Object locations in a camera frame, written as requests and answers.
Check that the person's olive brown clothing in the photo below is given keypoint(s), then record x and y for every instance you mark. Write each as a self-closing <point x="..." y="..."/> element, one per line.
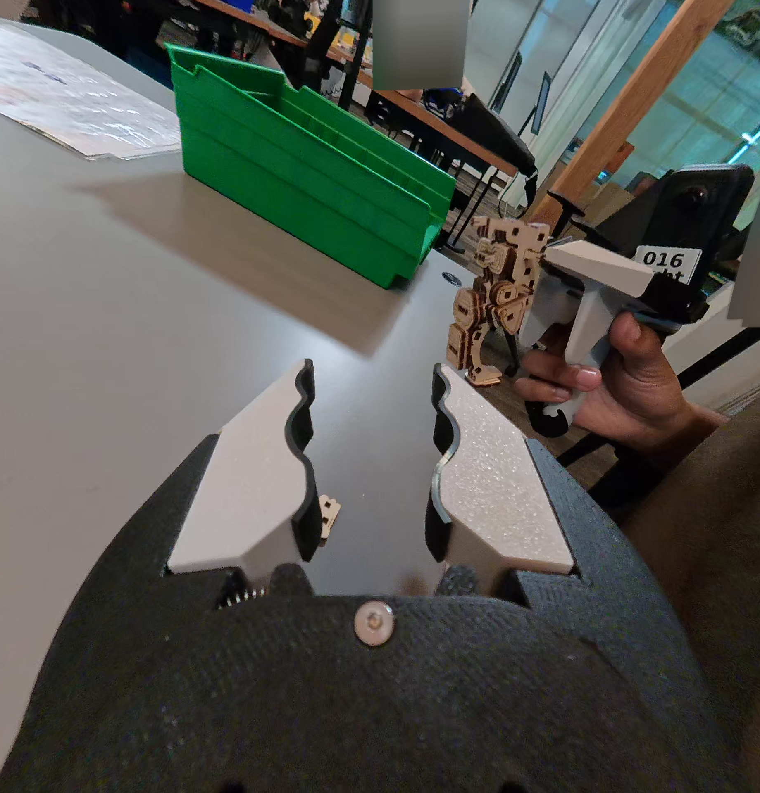
<point x="714" y="619"/>

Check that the printed instruction sheet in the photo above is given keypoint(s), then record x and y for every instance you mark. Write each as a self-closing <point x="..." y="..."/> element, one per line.
<point x="63" y="93"/>

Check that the wooden post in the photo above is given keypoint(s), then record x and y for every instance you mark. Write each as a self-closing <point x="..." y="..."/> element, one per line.
<point x="634" y="111"/>

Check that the person's right hand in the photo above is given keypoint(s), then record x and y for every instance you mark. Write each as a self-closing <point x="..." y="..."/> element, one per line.
<point x="640" y="396"/>

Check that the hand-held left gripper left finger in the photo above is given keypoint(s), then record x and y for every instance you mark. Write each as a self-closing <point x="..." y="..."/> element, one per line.
<point x="249" y="483"/>

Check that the small round desk sticker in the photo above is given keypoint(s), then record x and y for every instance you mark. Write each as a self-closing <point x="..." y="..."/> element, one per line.
<point x="450" y="277"/>

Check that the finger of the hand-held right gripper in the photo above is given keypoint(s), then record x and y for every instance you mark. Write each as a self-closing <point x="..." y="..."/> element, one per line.
<point x="603" y="266"/>

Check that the small loose wooden piece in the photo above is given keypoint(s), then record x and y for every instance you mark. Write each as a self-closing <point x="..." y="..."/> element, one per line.
<point x="328" y="513"/>

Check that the black bag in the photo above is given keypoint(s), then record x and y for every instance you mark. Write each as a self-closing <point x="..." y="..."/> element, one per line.
<point x="491" y="136"/>

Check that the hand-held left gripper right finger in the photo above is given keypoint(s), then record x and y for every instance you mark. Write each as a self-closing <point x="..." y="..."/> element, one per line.
<point x="504" y="489"/>

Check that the black monitor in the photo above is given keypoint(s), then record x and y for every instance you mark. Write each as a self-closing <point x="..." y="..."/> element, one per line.
<point x="543" y="102"/>
<point x="510" y="83"/>

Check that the green plastic storage bin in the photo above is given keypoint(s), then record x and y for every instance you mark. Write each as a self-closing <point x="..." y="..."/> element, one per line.
<point x="305" y="186"/>

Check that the grey desk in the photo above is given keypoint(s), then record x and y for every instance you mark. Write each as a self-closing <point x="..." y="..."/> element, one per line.
<point x="107" y="310"/>

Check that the wooden robot model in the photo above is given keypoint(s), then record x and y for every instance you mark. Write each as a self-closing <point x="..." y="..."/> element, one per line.
<point x="497" y="291"/>

